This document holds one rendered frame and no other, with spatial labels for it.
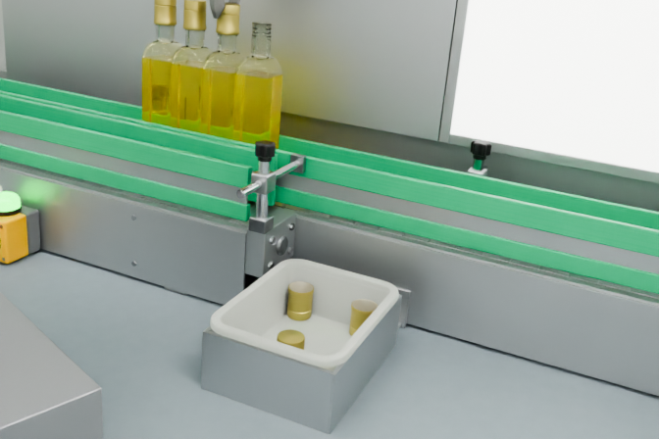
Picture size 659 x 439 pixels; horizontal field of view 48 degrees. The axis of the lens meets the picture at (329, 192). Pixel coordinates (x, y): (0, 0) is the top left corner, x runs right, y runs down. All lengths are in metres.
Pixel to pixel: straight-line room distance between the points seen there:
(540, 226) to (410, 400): 0.28
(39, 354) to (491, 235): 0.58
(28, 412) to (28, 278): 0.47
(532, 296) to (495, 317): 0.06
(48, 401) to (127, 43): 0.85
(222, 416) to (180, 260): 0.30
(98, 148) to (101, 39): 0.39
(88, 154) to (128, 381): 0.39
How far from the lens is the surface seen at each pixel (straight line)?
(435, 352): 1.05
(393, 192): 1.05
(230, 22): 1.14
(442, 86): 1.16
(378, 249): 1.06
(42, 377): 0.82
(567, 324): 1.03
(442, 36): 1.15
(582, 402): 1.02
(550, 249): 1.02
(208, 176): 1.06
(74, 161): 1.22
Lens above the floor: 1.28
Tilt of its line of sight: 20 degrees down
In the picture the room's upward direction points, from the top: 5 degrees clockwise
